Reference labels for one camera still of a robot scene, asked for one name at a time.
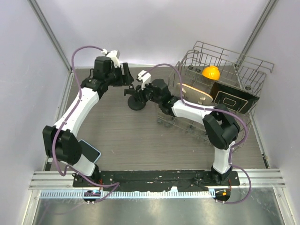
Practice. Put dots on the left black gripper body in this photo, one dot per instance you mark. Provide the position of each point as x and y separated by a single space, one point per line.
115 77

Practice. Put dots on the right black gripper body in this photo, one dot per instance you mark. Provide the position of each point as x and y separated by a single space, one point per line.
146 94

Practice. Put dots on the black phone stand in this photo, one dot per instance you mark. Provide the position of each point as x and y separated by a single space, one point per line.
134 104

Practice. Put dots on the phone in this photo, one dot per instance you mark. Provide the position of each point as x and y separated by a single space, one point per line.
90 152

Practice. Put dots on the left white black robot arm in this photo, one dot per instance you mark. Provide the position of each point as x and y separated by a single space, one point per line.
60 139

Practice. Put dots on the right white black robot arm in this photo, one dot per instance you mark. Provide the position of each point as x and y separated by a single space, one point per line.
220 126

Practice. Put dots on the oval wooden board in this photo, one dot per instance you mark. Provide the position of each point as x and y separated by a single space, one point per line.
194 95

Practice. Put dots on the orange bowl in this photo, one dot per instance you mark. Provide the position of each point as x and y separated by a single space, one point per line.
211 72

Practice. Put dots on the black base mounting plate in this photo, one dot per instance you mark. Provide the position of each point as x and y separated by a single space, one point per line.
164 180

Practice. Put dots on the black square plate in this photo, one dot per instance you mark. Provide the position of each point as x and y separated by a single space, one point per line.
233 98

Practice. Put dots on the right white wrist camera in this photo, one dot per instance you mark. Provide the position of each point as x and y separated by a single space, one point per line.
144 78

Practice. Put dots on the white slotted cable duct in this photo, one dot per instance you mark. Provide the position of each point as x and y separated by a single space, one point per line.
80 193

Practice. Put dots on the aluminium frame rail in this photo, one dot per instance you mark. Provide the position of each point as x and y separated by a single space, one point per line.
260 178

